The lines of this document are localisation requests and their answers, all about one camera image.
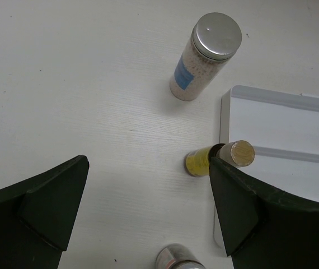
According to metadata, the tall jar silver lid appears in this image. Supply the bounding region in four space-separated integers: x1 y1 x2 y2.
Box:
170 12 242 101

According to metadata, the small yellow bottle left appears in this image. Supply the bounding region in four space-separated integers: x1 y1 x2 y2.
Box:
185 140 256 178

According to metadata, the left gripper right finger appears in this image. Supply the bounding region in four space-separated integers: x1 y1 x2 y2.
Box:
209 157 319 268

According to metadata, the white divided tray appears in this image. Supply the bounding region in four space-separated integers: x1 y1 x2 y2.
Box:
212 85 319 250

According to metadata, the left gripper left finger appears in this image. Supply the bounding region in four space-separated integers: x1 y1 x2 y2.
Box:
0 155 90 268

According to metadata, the short jar left red label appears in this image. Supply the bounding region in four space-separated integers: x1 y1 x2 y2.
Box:
155 243 205 269

